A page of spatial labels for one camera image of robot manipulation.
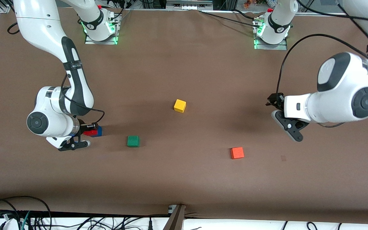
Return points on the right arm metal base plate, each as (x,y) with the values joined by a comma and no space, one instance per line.
(89,42)

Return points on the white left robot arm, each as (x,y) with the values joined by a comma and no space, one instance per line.
(340,92)

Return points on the orange cube block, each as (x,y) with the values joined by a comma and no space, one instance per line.
(237,153)

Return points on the metal corner bracket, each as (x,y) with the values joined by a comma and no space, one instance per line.
(4,8)

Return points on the yellow cube block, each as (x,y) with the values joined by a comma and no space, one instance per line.
(180,105)

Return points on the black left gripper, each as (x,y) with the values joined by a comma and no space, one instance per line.
(277,100)

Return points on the green cube block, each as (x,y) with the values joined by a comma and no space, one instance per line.
(133,141)

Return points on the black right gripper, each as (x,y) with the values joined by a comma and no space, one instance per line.
(83,125)

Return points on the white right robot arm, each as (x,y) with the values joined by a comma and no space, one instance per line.
(46,25)

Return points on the aluminium profile post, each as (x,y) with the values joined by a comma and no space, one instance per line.
(175,218)

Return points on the red cube block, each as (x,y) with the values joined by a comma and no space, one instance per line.
(89,133)

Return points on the grey power strip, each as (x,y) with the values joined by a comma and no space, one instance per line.
(188,3)

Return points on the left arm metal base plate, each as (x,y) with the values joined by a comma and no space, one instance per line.
(283,46)

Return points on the blue cube block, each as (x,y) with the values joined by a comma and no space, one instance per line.
(99,131)

